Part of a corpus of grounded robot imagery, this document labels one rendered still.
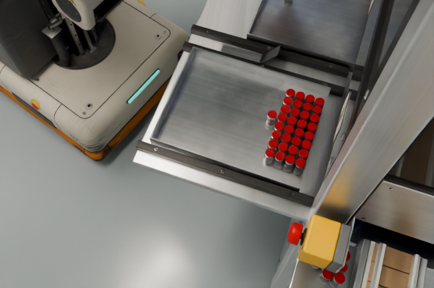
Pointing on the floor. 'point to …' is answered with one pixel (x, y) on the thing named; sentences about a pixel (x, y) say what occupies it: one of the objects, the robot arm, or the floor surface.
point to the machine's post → (379, 127)
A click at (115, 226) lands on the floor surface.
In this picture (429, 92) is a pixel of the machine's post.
